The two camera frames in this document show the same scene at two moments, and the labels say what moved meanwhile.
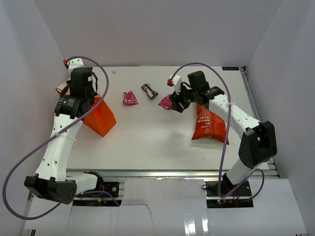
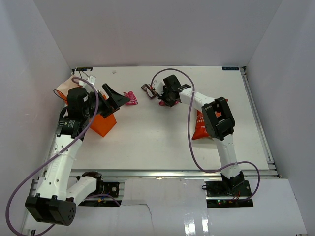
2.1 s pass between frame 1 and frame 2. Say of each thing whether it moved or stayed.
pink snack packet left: stayed
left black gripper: moved
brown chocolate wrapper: stayed
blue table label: stayed
